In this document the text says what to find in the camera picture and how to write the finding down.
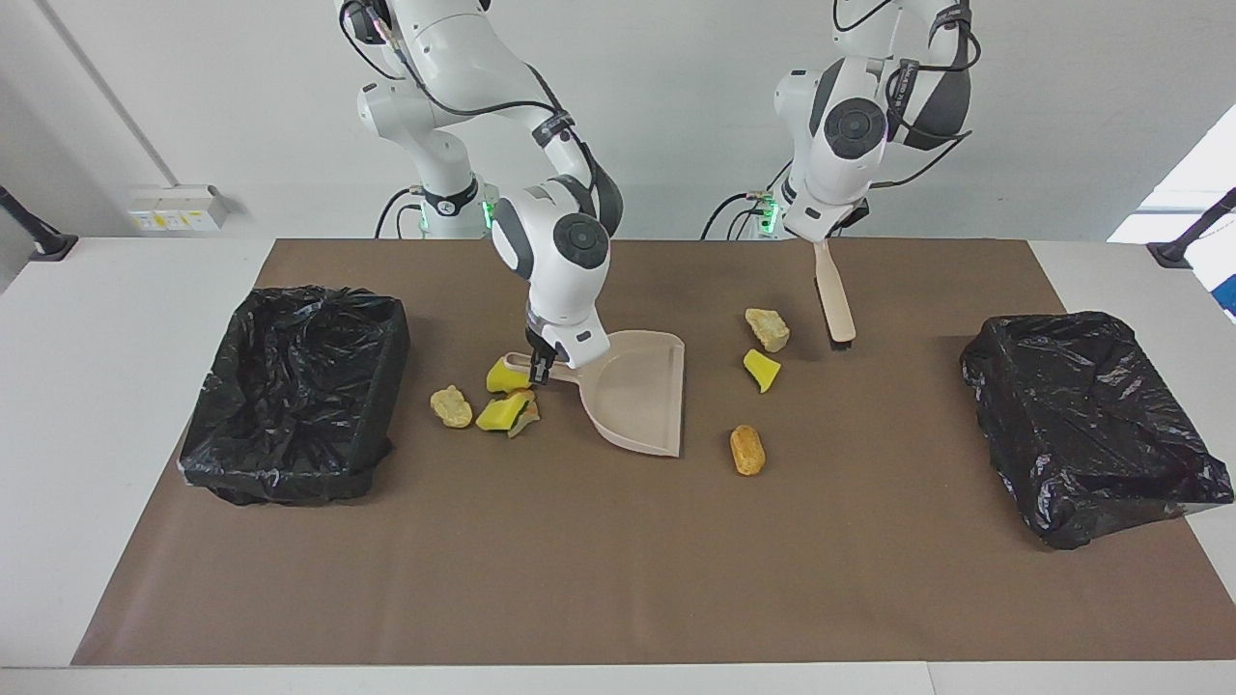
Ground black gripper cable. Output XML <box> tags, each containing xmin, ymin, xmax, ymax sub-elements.
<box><xmin>832</xmin><ymin>0</ymin><xmax>974</xmax><ymax>189</ymax></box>
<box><xmin>335</xmin><ymin>0</ymin><xmax>605</xmax><ymax>218</ymax></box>

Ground oval brown bread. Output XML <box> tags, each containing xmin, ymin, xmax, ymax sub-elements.
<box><xmin>729</xmin><ymin>424</ymin><xmax>767</xmax><ymax>477</ymax></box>

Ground small yellow sponge wedge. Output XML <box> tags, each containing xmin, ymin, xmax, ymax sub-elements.
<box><xmin>743</xmin><ymin>348</ymin><xmax>783</xmax><ymax>394</ymax></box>

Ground brown paper table mat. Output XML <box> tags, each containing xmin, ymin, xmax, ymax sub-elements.
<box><xmin>70</xmin><ymin>237</ymin><xmax>1236</xmax><ymax>667</ymax></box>

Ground black clamp stand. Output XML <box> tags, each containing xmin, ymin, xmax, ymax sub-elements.
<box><xmin>1146</xmin><ymin>186</ymin><xmax>1236</xmax><ymax>270</ymax></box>
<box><xmin>0</xmin><ymin>185</ymin><xmax>80</xmax><ymax>263</ymax></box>

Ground black arm base cable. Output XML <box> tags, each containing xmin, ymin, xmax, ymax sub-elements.
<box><xmin>702</xmin><ymin>190</ymin><xmax>773</xmax><ymax>240</ymax></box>
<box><xmin>375</xmin><ymin>186</ymin><xmax>427</xmax><ymax>240</ymax></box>

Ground beige plastic dustpan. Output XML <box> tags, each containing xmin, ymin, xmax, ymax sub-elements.
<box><xmin>505</xmin><ymin>330</ymin><xmax>687</xmax><ymax>459</ymax></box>

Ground beige angular bread chunk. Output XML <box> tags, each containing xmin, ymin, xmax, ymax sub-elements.
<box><xmin>744</xmin><ymin>308</ymin><xmax>791</xmax><ymax>353</ymax></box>

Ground black left arm base cable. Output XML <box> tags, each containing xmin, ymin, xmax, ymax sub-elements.
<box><xmin>702</xmin><ymin>190</ymin><xmax>773</xmax><ymax>240</ymax></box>

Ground black bag lined bin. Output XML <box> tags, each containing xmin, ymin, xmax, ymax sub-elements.
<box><xmin>960</xmin><ymin>310</ymin><xmax>1236</xmax><ymax>551</ymax></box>
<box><xmin>179</xmin><ymin>285</ymin><xmax>411</xmax><ymax>507</ymax></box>

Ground white wall conduit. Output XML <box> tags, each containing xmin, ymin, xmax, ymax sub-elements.
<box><xmin>37</xmin><ymin>0</ymin><xmax>180</xmax><ymax>189</ymax></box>

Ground orange bread crust piece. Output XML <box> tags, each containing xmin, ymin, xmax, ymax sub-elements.
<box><xmin>506</xmin><ymin>388</ymin><xmax>542</xmax><ymax>440</ymax></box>

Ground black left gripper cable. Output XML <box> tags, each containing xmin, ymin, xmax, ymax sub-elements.
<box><xmin>832</xmin><ymin>0</ymin><xmax>974</xmax><ymax>189</ymax></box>

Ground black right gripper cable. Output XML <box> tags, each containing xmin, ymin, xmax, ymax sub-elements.
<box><xmin>335</xmin><ymin>0</ymin><xmax>605</xmax><ymax>218</ymax></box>

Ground beige rounded bread chunk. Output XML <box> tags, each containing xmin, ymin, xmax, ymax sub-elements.
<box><xmin>430</xmin><ymin>385</ymin><xmax>474</xmax><ymax>430</ymax></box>

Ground yellow sponge with green pad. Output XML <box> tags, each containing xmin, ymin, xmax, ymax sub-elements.
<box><xmin>475</xmin><ymin>392</ymin><xmax>530</xmax><ymax>432</ymax></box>

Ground yellow sponge chunk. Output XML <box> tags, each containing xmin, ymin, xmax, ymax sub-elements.
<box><xmin>485</xmin><ymin>354</ymin><xmax>533</xmax><ymax>395</ymax></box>

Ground white wall socket box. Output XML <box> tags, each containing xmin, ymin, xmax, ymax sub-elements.
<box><xmin>128</xmin><ymin>184</ymin><xmax>231</xmax><ymax>234</ymax></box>

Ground beige hand brush black bristles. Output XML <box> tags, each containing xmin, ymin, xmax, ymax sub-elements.
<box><xmin>813</xmin><ymin>238</ymin><xmax>857</xmax><ymax>350</ymax></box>

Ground black right arm base cable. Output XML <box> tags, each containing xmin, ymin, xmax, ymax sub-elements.
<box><xmin>375</xmin><ymin>186</ymin><xmax>427</xmax><ymax>240</ymax></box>

